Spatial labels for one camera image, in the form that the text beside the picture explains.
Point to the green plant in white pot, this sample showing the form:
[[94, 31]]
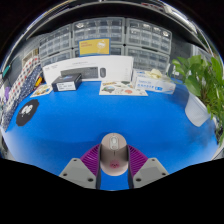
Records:
[[200, 83]]

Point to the colourful sticker sheet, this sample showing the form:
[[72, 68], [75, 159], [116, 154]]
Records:
[[41, 90], [121, 89]]

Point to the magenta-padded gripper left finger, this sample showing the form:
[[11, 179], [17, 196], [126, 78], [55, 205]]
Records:
[[76, 170]]

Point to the red blue checkered cloth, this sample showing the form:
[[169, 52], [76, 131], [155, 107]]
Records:
[[20, 80]]

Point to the small purple toy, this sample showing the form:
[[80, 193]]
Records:
[[6, 93]]

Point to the dark overhead shelf unit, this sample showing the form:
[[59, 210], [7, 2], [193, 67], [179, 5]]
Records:
[[116, 7]]

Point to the small dark blue box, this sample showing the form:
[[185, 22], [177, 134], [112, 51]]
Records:
[[66, 83]]

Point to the long white keyboard box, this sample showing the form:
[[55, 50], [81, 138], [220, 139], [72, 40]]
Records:
[[123, 68]]

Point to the yellow and blue box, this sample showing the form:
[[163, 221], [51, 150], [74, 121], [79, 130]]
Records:
[[94, 47]]

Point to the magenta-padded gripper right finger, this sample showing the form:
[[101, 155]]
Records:
[[150, 170]]

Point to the black round mouse pad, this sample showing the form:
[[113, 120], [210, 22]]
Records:
[[21, 120]]

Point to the pink computer mouse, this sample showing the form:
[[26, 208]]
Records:
[[114, 156]]

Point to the white blue tissue box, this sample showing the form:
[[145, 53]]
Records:
[[153, 85]]

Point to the teal hanging tool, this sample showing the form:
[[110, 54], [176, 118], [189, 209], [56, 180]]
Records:
[[6, 70]]

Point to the beige storage basket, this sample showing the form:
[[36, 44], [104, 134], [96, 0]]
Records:
[[30, 57]]

